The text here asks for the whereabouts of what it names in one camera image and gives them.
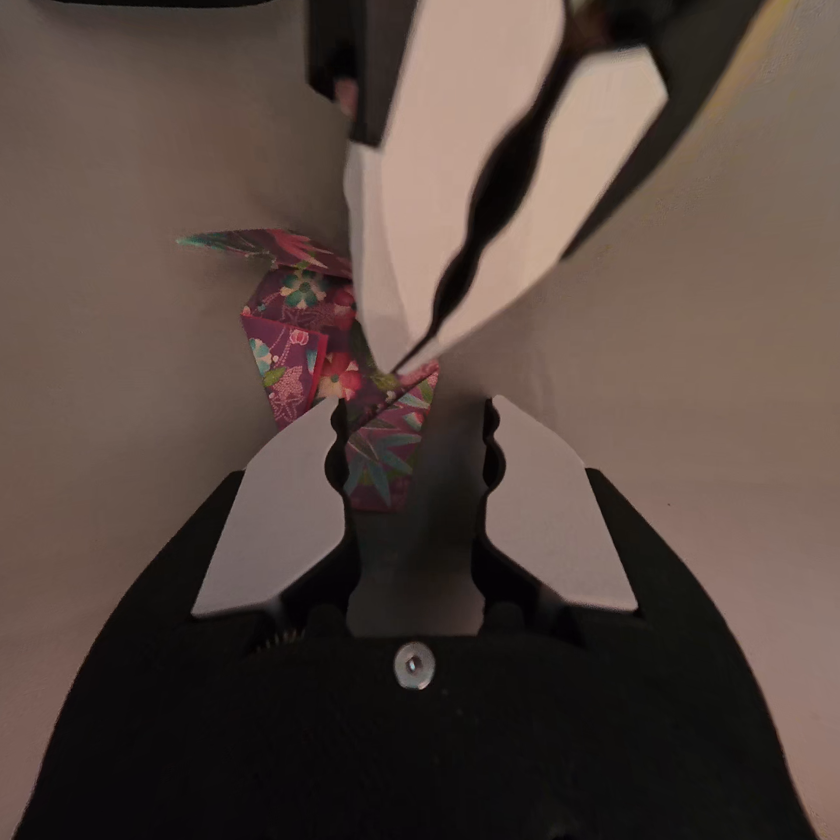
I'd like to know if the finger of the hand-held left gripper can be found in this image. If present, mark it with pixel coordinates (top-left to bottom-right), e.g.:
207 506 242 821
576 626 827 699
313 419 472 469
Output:
344 0 571 371
394 49 672 375

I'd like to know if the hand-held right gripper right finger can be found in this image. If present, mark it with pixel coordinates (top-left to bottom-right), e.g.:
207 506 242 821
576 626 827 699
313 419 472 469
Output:
471 394 639 616

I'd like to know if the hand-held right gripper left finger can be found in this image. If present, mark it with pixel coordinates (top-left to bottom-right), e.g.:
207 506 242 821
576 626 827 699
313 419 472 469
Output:
190 397 361 618

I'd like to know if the purple floral origami paper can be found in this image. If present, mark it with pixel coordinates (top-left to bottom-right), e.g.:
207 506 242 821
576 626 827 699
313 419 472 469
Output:
176 228 441 513

